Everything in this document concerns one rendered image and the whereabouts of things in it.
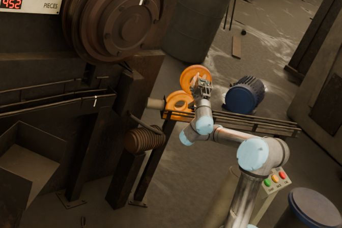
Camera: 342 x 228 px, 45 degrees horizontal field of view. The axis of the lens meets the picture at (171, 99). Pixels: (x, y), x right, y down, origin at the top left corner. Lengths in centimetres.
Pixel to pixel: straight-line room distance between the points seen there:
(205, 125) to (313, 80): 267
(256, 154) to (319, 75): 281
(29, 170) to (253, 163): 83
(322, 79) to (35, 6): 306
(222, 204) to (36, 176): 108
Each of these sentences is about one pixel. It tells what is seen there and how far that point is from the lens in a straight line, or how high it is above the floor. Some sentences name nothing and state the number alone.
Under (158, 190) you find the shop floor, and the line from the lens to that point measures 269.
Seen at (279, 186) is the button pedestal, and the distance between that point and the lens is 219.
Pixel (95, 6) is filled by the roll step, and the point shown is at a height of 117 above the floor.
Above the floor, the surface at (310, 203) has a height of 43.
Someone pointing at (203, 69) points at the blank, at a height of 98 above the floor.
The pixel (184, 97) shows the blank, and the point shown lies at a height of 76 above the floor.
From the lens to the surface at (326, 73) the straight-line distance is 418.
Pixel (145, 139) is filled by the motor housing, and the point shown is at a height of 51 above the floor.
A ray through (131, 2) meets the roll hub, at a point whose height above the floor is 123.
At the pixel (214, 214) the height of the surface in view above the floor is 23.
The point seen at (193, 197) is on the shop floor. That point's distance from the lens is 277.
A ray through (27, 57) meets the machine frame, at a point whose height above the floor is 87.
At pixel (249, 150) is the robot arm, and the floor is 96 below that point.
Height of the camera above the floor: 170
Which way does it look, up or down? 27 degrees down
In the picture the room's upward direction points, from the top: 23 degrees clockwise
